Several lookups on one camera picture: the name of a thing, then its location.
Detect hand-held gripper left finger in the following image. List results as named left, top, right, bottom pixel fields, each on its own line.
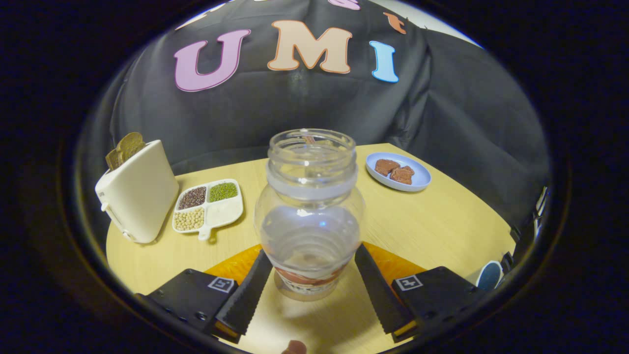
left=135, top=244, right=274, bottom=344

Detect blue round coaster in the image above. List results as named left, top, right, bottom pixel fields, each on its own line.
left=476, top=260, right=505, bottom=292

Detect black backdrop cloth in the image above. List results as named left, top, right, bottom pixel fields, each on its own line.
left=79, top=0, right=551, bottom=228

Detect dark red beans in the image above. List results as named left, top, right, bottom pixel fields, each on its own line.
left=178, top=186, right=207, bottom=210

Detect brown cookie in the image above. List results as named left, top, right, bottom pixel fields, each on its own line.
left=374, top=159, right=401, bottom=177
left=391, top=166, right=415, bottom=185

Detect clear plastic juice bottle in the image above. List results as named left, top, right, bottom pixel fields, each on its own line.
left=254, top=129, right=366, bottom=301

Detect white divided dish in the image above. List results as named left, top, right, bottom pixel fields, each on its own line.
left=172, top=178, right=244, bottom=241

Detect green mung beans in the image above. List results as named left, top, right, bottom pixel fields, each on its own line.
left=209, top=182, right=238, bottom=203

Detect yellow soybeans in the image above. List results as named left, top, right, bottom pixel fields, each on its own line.
left=174, top=207, right=205, bottom=232

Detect white rice grains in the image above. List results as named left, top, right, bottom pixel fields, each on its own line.
left=206, top=201, right=241, bottom=226

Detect round wooden table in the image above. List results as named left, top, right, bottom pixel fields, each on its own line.
left=106, top=143, right=516, bottom=354

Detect light blue plate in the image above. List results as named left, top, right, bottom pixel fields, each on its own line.
left=365, top=152, right=432, bottom=192

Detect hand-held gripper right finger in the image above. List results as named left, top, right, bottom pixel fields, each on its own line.
left=355, top=242, right=485, bottom=344

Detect white toaster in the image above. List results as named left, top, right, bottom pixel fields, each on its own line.
left=95, top=140, right=180, bottom=244

